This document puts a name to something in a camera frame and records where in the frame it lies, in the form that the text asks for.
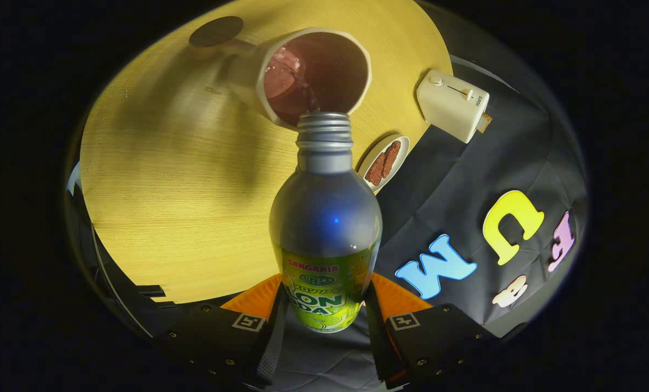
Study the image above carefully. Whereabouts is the beige cup with wooden handle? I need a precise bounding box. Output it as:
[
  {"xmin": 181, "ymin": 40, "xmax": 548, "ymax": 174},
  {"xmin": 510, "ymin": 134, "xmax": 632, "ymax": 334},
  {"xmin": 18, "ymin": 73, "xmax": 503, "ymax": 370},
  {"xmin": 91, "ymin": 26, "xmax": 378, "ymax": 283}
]
[{"xmin": 188, "ymin": 15, "xmax": 372, "ymax": 130}]

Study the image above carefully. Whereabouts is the silver bottle with green label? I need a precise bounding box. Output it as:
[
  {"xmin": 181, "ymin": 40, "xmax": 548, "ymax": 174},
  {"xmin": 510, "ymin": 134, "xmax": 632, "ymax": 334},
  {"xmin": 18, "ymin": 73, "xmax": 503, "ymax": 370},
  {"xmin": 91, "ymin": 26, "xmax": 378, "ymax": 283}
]
[{"xmin": 269, "ymin": 112, "xmax": 384, "ymax": 333}]

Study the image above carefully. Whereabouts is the wooden table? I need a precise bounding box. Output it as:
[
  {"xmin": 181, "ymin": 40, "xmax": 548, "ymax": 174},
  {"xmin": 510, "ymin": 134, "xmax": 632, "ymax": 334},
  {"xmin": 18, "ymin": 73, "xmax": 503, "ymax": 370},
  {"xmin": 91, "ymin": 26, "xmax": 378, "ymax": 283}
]
[{"xmin": 79, "ymin": 0, "xmax": 453, "ymax": 304}]

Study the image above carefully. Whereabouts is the red juice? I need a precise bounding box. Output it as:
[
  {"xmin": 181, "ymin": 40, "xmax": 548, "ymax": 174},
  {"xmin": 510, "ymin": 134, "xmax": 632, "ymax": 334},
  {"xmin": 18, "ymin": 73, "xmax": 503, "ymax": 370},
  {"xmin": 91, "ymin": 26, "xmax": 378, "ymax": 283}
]
[{"xmin": 265, "ymin": 46, "xmax": 317, "ymax": 113}]

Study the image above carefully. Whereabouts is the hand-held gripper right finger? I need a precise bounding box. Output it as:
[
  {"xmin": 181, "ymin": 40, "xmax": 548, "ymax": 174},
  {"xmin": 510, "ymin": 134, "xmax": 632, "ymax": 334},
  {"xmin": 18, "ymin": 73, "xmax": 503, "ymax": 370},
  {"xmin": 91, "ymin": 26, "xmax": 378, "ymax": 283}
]
[{"xmin": 364, "ymin": 272, "xmax": 499, "ymax": 388}]

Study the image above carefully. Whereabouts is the brown meat slice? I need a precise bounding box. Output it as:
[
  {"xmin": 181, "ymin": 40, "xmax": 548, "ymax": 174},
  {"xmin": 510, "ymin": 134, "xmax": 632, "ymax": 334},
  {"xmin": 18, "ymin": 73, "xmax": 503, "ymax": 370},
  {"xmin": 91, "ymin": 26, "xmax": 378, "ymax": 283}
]
[
  {"xmin": 382, "ymin": 140, "xmax": 402, "ymax": 179},
  {"xmin": 365, "ymin": 152, "xmax": 386, "ymax": 187}
]

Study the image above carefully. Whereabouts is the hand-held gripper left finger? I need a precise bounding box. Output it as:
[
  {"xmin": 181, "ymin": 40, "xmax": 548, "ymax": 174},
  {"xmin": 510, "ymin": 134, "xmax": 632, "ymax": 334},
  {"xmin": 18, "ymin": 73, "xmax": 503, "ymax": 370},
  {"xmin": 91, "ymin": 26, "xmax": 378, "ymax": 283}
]
[{"xmin": 156, "ymin": 272, "xmax": 290, "ymax": 388}]

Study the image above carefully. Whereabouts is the white round plate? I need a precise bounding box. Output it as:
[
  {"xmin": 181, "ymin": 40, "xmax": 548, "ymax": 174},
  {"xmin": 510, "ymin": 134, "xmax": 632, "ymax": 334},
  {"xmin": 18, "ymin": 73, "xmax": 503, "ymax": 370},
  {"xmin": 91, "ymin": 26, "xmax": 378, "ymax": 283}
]
[{"xmin": 357, "ymin": 134, "xmax": 411, "ymax": 194}]

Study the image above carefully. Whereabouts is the white toaster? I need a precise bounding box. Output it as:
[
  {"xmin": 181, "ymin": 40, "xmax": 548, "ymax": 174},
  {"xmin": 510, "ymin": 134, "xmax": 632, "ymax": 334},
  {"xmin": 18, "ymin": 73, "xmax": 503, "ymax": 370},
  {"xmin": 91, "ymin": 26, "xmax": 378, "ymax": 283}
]
[{"xmin": 416, "ymin": 69, "xmax": 489, "ymax": 144}]

